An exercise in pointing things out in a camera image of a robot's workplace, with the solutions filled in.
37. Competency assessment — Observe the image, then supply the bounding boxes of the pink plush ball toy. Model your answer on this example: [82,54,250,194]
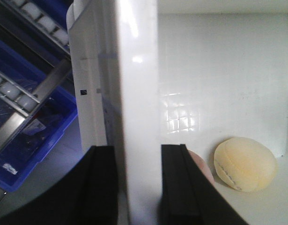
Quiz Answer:
[188,150,214,186]

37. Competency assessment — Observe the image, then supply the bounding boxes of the metal roller shelf rack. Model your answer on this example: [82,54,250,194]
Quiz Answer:
[0,0,77,162]

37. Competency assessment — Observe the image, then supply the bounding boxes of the yellow plush ball toy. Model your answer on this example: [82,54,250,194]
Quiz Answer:
[214,137,278,193]

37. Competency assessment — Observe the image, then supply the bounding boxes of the white plastic tote box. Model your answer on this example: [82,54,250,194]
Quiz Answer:
[66,0,288,225]

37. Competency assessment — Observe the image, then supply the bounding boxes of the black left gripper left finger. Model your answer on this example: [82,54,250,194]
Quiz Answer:
[0,146,118,225]

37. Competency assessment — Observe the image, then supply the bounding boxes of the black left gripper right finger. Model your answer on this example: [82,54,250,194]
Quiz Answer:
[159,144,246,225]

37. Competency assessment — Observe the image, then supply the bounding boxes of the blue plastic bin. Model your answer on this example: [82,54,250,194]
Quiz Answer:
[0,40,77,192]

